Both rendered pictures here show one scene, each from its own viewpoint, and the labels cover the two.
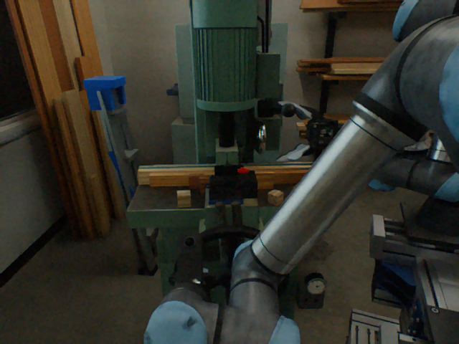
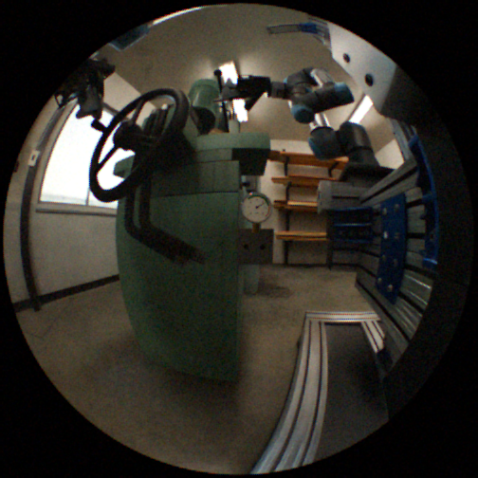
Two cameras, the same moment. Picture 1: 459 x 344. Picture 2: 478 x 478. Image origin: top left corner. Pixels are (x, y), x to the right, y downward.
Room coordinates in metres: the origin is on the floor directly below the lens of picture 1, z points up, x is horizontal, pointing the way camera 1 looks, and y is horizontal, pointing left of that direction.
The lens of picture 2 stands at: (0.49, -0.26, 0.61)
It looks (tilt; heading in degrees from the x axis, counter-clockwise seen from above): 3 degrees down; 5
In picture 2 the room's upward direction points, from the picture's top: 1 degrees clockwise
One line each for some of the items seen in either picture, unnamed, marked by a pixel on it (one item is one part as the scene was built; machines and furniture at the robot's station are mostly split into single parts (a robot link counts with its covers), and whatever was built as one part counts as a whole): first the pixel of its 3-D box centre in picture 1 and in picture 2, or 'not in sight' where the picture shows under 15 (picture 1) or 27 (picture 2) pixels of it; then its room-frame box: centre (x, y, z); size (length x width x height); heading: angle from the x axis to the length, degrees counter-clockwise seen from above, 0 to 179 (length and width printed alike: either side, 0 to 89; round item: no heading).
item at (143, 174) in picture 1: (228, 174); not in sight; (1.01, -0.01, 0.93); 0.60 x 0.02 x 0.05; 91
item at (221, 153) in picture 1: (226, 155); not in sight; (1.01, -0.01, 0.99); 0.14 x 0.07 x 0.09; 1
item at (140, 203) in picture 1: (229, 207); (177, 156); (0.88, -0.01, 0.87); 0.61 x 0.30 x 0.06; 91
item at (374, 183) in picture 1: (390, 170); (305, 106); (0.80, -0.44, 1.02); 0.11 x 0.08 x 0.11; 43
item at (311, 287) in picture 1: (315, 284); (256, 212); (0.78, -0.27, 0.65); 0.06 x 0.04 x 0.08; 91
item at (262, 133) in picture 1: (260, 137); not in sight; (1.12, -0.13, 1.02); 0.12 x 0.03 x 0.12; 1
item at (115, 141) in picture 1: (129, 180); not in sight; (1.72, 0.56, 0.58); 0.27 x 0.25 x 1.16; 83
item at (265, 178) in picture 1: (239, 180); not in sight; (0.95, -0.04, 0.93); 0.22 x 0.01 x 0.06; 91
